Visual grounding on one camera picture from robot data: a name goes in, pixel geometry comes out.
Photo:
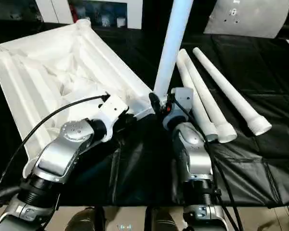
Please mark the white plastic table leg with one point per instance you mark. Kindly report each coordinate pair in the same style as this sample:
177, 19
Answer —
173, 48
202, 120
226, 89
207, 96

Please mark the white plastic table top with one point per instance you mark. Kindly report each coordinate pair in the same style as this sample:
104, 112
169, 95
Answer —
53, 72

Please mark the black box with yellow label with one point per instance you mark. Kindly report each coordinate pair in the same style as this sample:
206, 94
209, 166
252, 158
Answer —
204, 19

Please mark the black right robot foot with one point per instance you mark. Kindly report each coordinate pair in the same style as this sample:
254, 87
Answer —
163, 220

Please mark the black robot foot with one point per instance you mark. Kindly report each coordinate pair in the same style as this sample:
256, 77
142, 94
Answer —
86, 220
163, 220

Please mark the black left robot foot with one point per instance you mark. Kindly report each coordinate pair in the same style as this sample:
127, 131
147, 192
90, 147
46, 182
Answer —
86, 220

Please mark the white cabinet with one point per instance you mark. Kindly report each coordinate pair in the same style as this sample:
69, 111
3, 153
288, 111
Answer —
101, 9

